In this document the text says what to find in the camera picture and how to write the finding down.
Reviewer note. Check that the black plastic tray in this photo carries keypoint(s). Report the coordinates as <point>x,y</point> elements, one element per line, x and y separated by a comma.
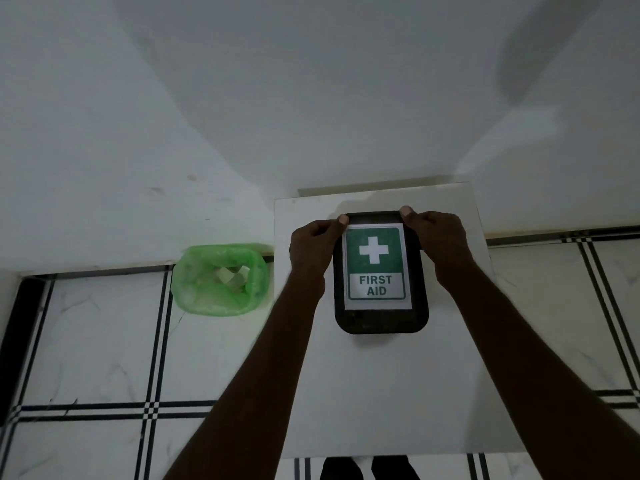
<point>382,322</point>

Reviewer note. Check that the person's leg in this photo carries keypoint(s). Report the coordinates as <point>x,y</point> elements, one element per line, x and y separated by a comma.
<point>342,469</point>
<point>396,469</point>

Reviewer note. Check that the person's right fingers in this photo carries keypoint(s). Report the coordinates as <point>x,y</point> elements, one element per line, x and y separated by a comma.
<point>407,214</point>

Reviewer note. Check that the person's right leg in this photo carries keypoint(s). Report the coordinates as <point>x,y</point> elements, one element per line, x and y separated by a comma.
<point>396,469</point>

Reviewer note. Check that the white paper scrap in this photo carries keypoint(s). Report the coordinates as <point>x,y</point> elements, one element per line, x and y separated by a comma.
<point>232,278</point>

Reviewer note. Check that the person's left fingers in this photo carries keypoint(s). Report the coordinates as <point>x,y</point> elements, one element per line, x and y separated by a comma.
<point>341,221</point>

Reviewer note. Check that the person's left forearm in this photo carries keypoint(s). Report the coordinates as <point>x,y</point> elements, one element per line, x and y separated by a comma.
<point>260,389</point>

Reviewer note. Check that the person's right forearm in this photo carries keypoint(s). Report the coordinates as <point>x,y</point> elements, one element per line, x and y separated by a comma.
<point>530,384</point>

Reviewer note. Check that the person's left leg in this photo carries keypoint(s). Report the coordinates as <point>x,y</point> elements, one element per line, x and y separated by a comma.
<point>342,469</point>

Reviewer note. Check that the person's left hand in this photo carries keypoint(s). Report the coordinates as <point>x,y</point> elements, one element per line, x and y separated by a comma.
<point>310,252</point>

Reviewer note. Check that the green plastic bin bag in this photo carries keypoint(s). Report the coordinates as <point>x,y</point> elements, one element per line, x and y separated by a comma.
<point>192,289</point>

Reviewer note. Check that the person's right hand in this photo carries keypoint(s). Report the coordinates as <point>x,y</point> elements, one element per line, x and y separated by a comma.
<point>442,244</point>

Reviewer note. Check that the green and white paper sign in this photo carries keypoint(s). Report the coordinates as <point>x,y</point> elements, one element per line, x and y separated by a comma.
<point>376,267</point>

